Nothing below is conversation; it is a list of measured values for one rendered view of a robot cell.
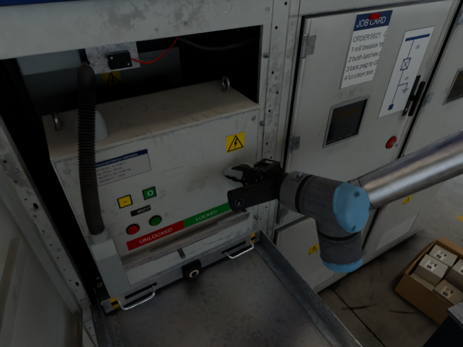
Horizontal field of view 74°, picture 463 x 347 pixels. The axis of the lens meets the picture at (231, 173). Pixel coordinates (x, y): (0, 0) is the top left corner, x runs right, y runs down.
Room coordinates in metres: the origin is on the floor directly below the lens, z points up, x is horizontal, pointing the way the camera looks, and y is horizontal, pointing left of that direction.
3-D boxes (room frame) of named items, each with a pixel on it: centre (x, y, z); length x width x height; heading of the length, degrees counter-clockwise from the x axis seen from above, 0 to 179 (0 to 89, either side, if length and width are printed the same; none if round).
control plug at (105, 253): (0.44, 0.28, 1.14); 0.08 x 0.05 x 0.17; 30
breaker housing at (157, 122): (0.83, 0.26, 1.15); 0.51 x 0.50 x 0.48; 30
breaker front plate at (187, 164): (0.60, 0.13, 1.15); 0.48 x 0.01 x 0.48; 120
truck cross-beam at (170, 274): (0.62, 0.14, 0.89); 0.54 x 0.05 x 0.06; 120
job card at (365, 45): (0.95, -0.40, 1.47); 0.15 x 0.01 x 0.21; 120
